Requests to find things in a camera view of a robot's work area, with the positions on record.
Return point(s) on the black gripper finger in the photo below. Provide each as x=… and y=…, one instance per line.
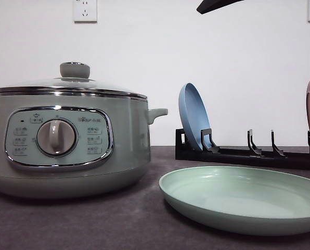
x=207, y=6

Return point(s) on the glass lid with green knob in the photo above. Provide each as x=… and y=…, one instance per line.
x=74, y=79

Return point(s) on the green plate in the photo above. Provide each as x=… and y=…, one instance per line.
x=240, y=200

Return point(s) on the blue plate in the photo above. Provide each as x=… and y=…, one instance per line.
x=194, y=116

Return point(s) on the green electric steamer pot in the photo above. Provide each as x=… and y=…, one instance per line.
x=74, y=145

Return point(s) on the black dish rack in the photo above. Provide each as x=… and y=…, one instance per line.
x=252, y=155

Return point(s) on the white wall socket left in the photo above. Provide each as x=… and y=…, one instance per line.
x=85, y=11

